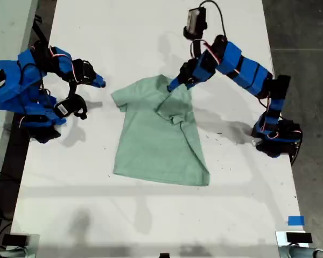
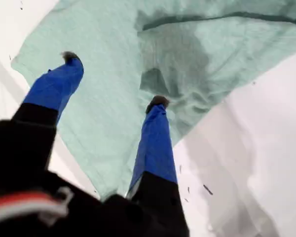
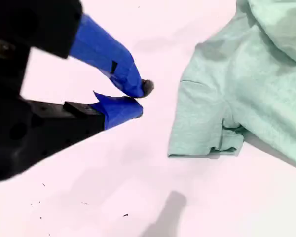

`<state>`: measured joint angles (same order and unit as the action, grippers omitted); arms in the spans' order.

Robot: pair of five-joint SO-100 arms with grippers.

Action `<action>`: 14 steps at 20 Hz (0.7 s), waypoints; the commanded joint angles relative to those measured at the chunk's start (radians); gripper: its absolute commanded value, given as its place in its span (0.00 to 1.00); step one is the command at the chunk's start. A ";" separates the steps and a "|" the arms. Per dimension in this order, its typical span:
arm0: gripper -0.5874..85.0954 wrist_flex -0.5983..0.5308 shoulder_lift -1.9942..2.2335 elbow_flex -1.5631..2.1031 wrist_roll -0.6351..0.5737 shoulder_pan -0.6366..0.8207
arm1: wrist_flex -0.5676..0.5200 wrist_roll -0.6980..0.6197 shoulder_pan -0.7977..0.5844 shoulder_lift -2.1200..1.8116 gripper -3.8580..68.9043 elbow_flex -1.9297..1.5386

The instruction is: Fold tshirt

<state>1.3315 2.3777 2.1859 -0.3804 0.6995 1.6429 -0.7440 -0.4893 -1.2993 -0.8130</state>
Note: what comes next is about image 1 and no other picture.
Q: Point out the small black mount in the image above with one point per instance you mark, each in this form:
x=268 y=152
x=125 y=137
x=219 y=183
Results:
x=164 y=255

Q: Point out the black camera stalk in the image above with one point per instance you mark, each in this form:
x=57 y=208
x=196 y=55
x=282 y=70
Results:
x=196 y=49
x=69 y=91

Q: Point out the blue and black robot arm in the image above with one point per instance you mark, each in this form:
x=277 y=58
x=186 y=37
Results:
x=247 y=67
x=13 y=94

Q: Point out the grey tube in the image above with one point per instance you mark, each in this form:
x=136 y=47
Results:
x=298 y=252

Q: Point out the long blue tape strip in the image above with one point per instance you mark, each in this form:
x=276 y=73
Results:
x=0 y=64

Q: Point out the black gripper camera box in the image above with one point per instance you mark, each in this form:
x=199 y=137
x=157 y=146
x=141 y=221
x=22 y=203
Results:
x=195 y=21
x=66 y=107

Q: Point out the blue tape square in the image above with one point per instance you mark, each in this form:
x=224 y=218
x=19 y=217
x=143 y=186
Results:
x=296 y=221

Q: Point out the pale grey side table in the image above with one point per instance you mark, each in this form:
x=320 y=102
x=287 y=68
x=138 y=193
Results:
x=5 y=32

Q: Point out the small black box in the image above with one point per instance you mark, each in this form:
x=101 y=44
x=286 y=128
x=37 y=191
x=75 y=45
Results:
x=16 y=240
x=298 y=238

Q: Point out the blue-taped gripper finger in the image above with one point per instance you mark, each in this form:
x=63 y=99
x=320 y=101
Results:
x=97 y=84
x=175 y=83
x=99 y=79
x=189 y=84

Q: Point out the pale green T-shirt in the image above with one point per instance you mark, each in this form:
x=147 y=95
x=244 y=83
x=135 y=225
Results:
x=150 y=145

